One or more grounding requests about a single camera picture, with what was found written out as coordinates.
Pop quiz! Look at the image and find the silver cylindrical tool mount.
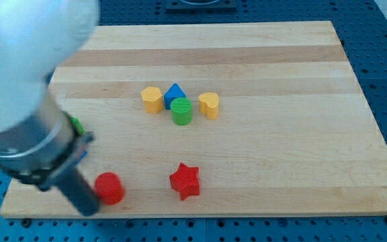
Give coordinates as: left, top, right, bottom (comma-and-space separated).
0, 93, 93, 191

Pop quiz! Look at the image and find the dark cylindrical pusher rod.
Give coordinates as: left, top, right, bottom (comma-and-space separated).
54, 164, 99, 216

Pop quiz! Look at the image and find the green cylinder block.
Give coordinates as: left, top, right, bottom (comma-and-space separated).
170, 97, 192, 126

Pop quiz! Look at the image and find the blue block behind arm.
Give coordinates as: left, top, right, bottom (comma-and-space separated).
77, 151, 87, 163

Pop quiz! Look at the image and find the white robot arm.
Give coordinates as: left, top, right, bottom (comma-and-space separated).
0, 0, 100, 216

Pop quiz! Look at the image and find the green block behind arm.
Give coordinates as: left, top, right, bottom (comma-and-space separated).
69, 116, 85, 135

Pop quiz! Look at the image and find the red cylinder block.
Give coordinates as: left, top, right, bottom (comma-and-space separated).
94, 172, 125, 205

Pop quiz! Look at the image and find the red star block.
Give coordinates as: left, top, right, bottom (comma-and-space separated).
169, 163, 200, 201

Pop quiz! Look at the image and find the yellow pentagon block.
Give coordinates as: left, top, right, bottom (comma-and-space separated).
140, 86, 163, 114

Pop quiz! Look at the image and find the blue triangle block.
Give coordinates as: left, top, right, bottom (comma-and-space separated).
163, 83, 186, 110

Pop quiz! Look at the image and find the yellow heart block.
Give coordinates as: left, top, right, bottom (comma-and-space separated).
198, 92, 220, 120

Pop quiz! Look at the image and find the wooden board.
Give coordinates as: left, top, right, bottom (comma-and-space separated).
0, 20, 387, 220

